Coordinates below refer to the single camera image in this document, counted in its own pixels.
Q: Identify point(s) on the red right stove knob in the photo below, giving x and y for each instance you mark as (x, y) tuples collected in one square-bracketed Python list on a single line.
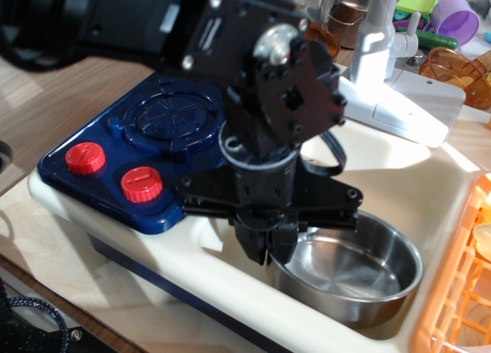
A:
[(141, 184)]

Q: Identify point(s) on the amber transparent cup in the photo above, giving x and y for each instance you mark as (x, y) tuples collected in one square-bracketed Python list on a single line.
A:
[(471, 76)]

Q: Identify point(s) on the red stove knob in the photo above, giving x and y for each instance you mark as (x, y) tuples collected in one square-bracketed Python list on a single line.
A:
[(85, 158), (141, 184)]

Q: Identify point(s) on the pale yellow plate in rack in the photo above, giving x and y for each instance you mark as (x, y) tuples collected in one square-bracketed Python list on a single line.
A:
[(482, 236)]

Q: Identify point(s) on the blue toy stove top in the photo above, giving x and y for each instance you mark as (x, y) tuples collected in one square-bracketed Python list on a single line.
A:
[(169, 124)]

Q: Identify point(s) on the orange plastic dish rack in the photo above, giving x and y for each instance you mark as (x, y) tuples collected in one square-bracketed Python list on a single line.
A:
[(457, 315)]

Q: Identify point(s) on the green plastic toy vegetable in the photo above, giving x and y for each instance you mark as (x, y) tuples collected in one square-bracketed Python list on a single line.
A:
[(431, 40)]

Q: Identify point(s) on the white toy faucet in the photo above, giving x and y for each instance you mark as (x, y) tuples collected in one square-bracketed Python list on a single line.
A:
[(396, 101)]

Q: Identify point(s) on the round steel pan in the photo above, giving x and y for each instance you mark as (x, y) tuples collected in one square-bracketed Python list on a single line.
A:
[(360, 278)]

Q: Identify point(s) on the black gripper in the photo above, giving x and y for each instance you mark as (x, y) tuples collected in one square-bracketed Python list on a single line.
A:
[(259, 195)]

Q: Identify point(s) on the purple plastic cup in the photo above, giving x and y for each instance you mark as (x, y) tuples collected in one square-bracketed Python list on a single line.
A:
[(454, 19)]

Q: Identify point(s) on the steel pot with handle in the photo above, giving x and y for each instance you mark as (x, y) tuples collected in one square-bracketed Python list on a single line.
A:
[(343, 19)]

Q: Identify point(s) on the cream toy sink unit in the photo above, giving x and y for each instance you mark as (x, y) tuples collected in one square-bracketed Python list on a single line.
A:
[(422, 191)]

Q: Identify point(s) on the red left stove knob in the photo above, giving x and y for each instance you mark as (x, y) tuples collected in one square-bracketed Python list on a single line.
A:
[(85, 158)]

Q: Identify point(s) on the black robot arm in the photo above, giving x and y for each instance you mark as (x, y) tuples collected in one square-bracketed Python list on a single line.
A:
[(280, 91)]

